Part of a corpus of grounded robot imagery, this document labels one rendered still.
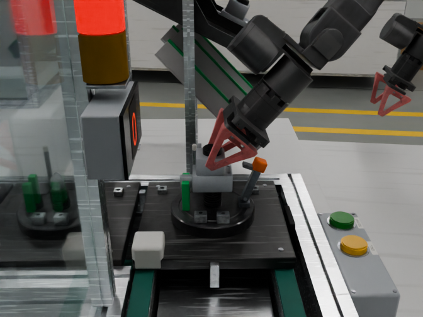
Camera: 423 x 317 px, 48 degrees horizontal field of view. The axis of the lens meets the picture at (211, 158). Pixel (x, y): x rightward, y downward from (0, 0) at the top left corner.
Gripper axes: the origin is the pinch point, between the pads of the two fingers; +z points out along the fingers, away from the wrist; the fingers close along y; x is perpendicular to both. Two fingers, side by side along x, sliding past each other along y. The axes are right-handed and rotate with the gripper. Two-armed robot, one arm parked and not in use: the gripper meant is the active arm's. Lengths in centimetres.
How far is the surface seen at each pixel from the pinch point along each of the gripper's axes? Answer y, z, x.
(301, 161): -43, -1, 32
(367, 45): -376, -59, 155
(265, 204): -3.2, 1.6, 14.0
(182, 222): 4.8, 9.7, 2.3
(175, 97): -360, 93, 49
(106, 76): 21.5, -7.0, -20.9
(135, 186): -10.4, 17.0, -3.6
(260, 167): 1.0, -4.2, 6.7
